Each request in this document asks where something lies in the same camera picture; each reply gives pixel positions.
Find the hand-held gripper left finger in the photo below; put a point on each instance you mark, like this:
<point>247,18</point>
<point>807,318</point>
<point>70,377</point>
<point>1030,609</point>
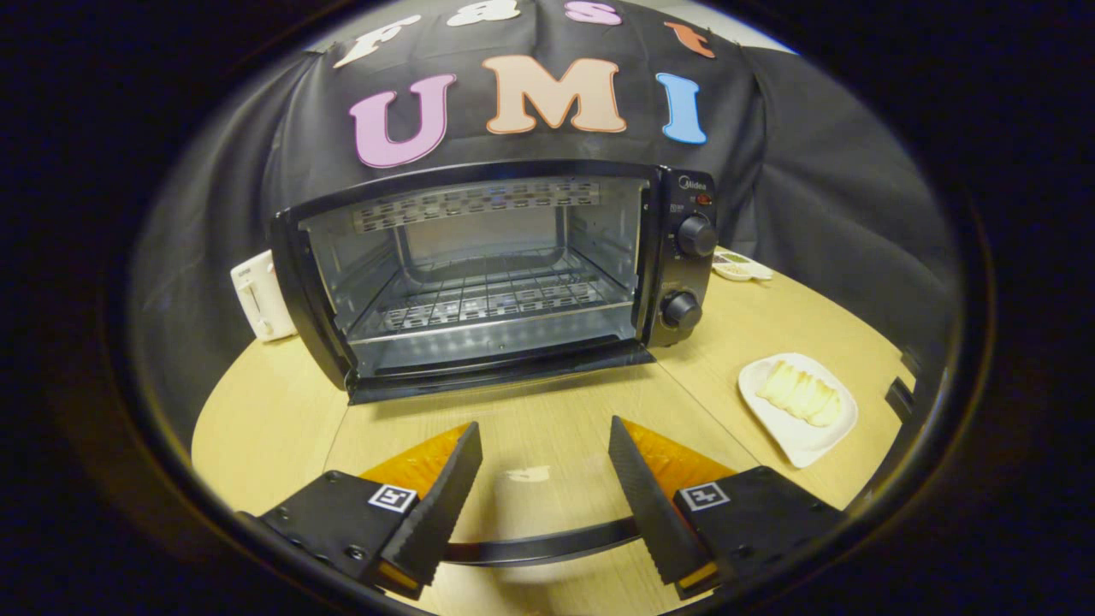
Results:
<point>436,513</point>

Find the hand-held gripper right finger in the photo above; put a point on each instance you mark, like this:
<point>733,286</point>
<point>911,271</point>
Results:
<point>654,513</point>

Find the beige ridged bread roll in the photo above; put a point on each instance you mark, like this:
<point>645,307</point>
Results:
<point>800,393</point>

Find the black toaster oven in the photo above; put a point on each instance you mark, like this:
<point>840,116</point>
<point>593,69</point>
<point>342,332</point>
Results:
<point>684,265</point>

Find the white pop-up toaster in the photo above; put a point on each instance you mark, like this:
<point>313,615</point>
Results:
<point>261,295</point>

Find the white square plate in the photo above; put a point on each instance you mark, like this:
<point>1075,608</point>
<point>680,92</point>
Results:
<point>800,441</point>

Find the white compartment condiment dish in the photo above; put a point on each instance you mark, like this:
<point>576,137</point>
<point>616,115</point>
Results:
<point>740,269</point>

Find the black table clamp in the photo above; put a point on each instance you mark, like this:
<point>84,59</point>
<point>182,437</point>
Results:
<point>900,398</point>
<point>911,361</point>

